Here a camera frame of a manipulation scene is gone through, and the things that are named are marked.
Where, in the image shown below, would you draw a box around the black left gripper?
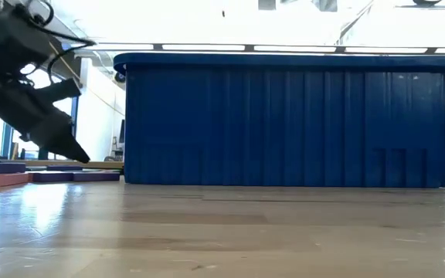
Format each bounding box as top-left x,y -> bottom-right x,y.
0,7 -> 91,164

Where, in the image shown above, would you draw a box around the teal foam blocks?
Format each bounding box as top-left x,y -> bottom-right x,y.
72,171 -> 121,182

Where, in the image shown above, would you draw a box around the pink wooden block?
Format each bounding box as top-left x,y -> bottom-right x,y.
0,171 -> 30,188

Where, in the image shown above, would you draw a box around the large blue plastic bin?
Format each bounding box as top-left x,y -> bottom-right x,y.
113,53 -> 445,189

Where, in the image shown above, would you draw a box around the blue building column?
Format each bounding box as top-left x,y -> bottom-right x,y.
1,123 -> 15,159
70,96 -> 80,138

